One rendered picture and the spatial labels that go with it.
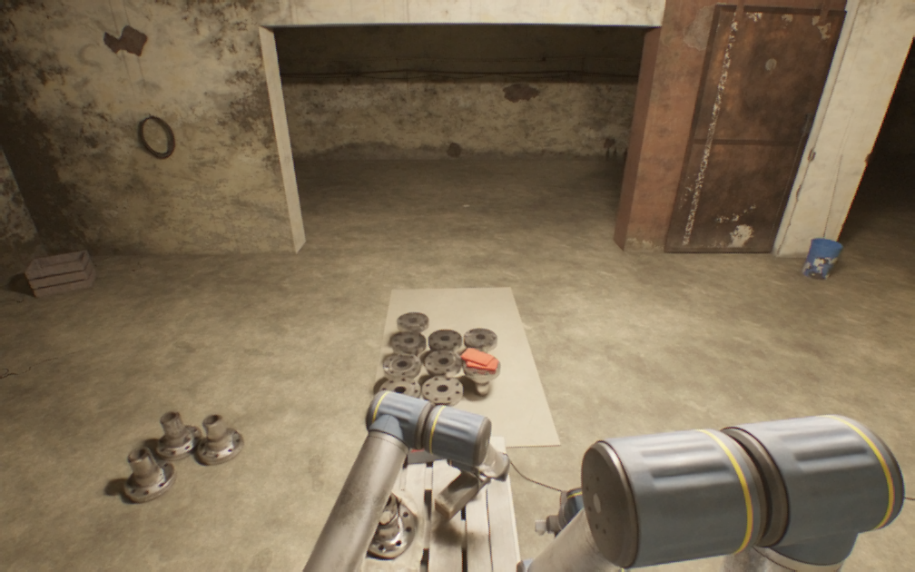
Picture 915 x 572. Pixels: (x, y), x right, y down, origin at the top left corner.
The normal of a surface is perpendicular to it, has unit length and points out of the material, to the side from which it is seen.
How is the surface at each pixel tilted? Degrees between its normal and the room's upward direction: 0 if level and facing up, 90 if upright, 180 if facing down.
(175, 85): 90
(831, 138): 90
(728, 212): 90
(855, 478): 42
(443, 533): 0
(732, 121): 90
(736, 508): 51
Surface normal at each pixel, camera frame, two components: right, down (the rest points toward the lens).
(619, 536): -0.97, 0.07
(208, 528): 0.00, -0.89
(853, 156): 0.01, 0.46
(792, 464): 0.04, -0.62
